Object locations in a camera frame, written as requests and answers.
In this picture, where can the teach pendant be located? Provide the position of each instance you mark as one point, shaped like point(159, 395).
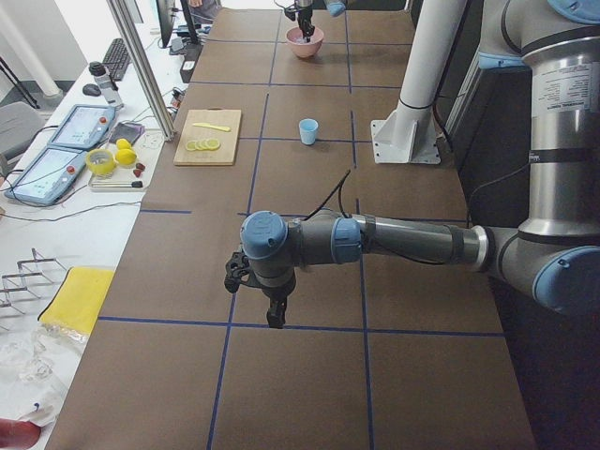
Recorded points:
point(84, 126)
point(48, 177)

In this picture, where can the wooden cutting board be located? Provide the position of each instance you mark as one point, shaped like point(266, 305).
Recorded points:
point(225, 155)

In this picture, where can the black keyboard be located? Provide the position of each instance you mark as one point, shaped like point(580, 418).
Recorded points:
point(117, 59)

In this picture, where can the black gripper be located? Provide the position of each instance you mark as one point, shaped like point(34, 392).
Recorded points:
point(305, 12)
point(277, 296)

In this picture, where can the black computer mouse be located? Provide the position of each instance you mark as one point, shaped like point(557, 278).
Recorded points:
point(91, 90)

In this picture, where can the wire rack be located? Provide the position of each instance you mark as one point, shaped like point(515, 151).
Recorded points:
point(28, 287)

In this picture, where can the aluminium frame post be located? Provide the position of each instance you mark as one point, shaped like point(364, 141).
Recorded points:
point(128, 31)

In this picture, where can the upper teach pendant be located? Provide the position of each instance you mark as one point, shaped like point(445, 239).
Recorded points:
point(84, 126)

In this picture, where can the lower teach pendant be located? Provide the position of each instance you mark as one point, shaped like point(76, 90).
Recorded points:
point(48, 177)

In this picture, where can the light blue cup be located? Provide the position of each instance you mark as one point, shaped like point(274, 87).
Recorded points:
point(308, 131)

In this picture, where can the purple notebook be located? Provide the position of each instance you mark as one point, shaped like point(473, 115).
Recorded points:
point(129, 131)

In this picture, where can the black monitor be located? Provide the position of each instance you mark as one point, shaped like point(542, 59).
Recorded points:
point(166, 12)

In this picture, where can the pink bowl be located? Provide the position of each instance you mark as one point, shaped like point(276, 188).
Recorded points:
point(305, 51)

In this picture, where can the yellow tape roll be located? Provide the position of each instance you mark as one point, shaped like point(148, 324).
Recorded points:
point(100, 162)

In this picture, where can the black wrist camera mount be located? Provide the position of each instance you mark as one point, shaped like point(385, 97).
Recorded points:
point(290, 12)

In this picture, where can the yellow cloth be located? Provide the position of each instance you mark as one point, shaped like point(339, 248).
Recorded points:
point(76, 305)

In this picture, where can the whole lemon one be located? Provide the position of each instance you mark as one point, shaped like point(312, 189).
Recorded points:
point(123, 144)

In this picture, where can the white pillar with base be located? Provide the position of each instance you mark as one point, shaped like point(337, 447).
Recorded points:
point(408, 135)

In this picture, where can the white tray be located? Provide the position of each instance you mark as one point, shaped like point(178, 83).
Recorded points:
point(122, 179)

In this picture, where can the yellow plastic knife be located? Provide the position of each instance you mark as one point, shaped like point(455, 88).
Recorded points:
point(212, 126)

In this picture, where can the whole lemon two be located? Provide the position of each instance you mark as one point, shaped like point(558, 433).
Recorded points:
point(125, 156)

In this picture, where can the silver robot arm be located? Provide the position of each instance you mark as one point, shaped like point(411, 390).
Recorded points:
point(552, 256)
point(335, 8)

